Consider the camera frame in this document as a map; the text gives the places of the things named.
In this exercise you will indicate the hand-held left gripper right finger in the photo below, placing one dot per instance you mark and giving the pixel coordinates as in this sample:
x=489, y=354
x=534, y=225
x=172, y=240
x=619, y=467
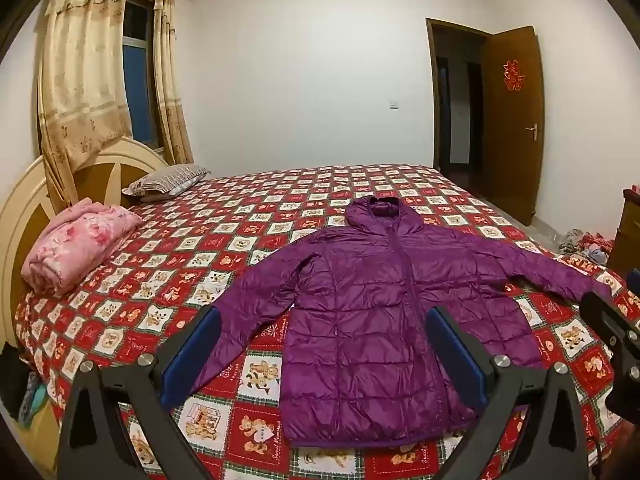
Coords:
x=452, y=355

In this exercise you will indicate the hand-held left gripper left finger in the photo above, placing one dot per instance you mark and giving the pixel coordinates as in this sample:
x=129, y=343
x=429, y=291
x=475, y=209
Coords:
x=192, y=345

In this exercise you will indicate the purple hooded puffer jacket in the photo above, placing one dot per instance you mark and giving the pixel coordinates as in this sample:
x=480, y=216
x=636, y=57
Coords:
x=360, y=310

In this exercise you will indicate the pile of clothes on floor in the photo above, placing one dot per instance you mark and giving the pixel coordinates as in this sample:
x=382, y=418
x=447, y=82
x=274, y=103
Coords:
x=582, y=247

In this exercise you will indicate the brown wooden cabinet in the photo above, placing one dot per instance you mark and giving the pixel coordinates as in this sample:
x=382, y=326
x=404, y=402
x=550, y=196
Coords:
x=627, y=240

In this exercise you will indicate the red checkered printed bed quilt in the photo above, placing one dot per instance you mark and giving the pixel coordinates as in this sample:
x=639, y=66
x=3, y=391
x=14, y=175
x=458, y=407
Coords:
x=250, y=220

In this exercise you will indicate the pink folded floral blanket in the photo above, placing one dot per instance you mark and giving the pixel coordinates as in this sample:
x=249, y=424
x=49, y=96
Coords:
x=75, y=240

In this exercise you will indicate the striped grey pillow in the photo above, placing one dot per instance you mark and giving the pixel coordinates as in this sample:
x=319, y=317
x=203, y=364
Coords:
x=165, y=180

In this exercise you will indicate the dark bundle beside bed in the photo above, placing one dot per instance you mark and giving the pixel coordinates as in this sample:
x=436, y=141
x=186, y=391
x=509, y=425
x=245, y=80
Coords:
x=17, y=380

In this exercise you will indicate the brown wooden door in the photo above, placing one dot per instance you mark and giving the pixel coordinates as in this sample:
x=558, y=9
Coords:
x=512, y=150

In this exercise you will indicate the cream wooden headboard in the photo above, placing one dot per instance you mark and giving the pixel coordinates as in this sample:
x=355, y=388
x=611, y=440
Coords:
x=30, y=195

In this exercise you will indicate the window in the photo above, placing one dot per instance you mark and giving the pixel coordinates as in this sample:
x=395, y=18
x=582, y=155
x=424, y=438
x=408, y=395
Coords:
x=140, y=90

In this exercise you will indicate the narrow beige floral curtain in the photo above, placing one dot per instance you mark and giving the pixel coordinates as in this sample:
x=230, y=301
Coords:
x=170, y=85

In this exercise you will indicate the red paper door decoration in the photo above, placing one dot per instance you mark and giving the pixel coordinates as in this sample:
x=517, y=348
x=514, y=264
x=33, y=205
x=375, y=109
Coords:
x=513, y=75

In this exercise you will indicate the wide beige floral curtain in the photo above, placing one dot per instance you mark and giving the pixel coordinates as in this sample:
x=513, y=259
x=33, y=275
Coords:
x=82, y=70

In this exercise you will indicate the dark wooden door frame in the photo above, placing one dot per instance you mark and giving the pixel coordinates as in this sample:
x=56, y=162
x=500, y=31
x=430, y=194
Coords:
x=431, y=100

